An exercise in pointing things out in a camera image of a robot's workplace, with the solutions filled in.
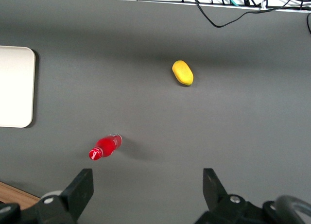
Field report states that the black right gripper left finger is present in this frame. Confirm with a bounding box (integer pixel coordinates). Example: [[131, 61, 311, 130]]
[[35, 168, 94, 224]]

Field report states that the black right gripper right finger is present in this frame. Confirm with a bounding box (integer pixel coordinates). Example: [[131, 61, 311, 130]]
[[194, 168, 264, 224]]

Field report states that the cream rounded rectangular tray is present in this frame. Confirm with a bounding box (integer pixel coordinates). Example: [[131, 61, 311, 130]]
[[0, 45, 36, 129]]

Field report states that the red drink bottle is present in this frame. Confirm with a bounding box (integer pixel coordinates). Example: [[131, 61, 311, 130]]
[[88, 133, 123, 161]]

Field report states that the brown wooden board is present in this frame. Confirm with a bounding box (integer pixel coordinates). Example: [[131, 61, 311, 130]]
[[0, 181, 41, 210]]

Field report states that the yellow toy mango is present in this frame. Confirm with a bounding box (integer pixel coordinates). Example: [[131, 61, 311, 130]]
[[172, 60, 194, 86]]

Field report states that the grey translucent hose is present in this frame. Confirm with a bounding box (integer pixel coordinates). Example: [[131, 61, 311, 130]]
[[274, 195, 311, 224]]

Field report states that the long black looping cable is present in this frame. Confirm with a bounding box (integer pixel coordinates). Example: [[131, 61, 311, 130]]
[[179, 0, 311, 28]]

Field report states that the black cable with white tag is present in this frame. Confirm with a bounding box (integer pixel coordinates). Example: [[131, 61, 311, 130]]
[[257, 0, 272, 11]]

